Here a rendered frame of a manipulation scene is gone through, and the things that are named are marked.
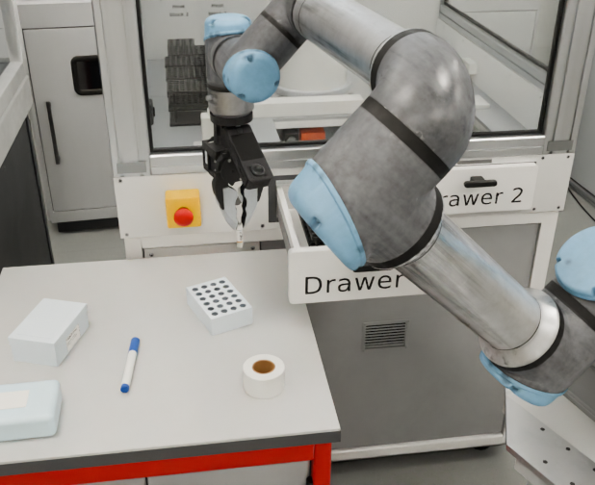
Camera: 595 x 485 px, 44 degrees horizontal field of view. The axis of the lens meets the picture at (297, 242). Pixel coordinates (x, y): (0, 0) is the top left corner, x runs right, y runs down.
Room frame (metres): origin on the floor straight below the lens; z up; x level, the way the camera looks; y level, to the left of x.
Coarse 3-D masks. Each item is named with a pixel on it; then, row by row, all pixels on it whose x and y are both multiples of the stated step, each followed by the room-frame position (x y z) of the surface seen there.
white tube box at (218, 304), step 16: (192, 288) 1.22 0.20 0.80; (208, 288) 1.23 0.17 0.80; (224, 288) 1.23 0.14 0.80; (192, 304) 1.20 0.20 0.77; (208, 304) 1.18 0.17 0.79; (224, 304) 1.17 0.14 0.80; (240, 304) 1.17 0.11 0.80; (208, 320) 1.13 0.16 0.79; (224, 320) 1.13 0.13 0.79; (240, 320) 1.15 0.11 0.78
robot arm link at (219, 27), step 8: (216, 16) 1.18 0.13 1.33; (224, 16) 1.18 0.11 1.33; (232, 16) 1.18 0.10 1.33; (240, 16) 1.18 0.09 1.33; (208, 24) 1.16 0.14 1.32; (216, 24) 1.15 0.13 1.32; (224, 24) 1.14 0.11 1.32; (232, 24) 1.14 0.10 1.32; (240, 24) 1.15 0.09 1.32; (248, 24) 1.16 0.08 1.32; (208, 32) 1.15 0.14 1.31; (216, 32) 1.14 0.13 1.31; (224, 32) 1.14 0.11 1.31; (232, 32) 1.14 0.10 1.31; (240, 32) 1.15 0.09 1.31; (208, 40) 1.15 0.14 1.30; (216, 40) 1.14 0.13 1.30; (208, 48) 1.15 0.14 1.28; (216, 48) 1.21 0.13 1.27; (208, 56) 1.15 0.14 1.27; (208, 64) 1.16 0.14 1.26; (208, 72) 1.16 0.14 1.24; (208, 80) 1.16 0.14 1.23; (216, 80) 1.15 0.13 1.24; (208, 88) 1.16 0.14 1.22; (216, 88) 1.15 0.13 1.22; (224, 88) 1.14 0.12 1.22
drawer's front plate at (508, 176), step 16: (448, 176) 1.51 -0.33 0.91; (464, 176) 1.51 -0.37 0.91; (496, 176) 1.52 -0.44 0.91; (512, 176) 1.53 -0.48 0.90; (528, 176) 1.53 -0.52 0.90; (448, 192) 1.51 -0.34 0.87; (464, 192) 1.51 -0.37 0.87; (480, 192) 1.52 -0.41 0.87; (496, 192) 1.52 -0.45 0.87; (512, 192) 1.53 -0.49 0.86; (528, 192) 1.54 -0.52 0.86; (448, 208) 1.51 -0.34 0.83; (464, 208) 1.51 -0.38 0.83; (480, 208) 1.52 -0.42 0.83; (496, 208) 1.53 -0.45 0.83; (512, 208) 1.53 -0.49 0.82; (528, 208) 1.54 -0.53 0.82
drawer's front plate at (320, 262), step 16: (288, 256) 1.15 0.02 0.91; (304, 256) 1.14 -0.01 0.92; (320, 256) 1.15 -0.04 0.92; (288, 272) 1.15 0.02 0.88; (304, 272) 1.14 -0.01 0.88; (320, 272) 1.15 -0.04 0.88; (336, 272) 1.15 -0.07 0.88; (352, 272) 1.16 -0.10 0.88; (368, 272) 1.16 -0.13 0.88; (384, 272) 1.16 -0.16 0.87; (288, 288) 1.15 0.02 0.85; (304, 288) 1.14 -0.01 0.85; (336, 288) 1.15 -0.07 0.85; (352, 288) 1.16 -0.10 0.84; (400, 288) 1.17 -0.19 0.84; (416, 288) 1.17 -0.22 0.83
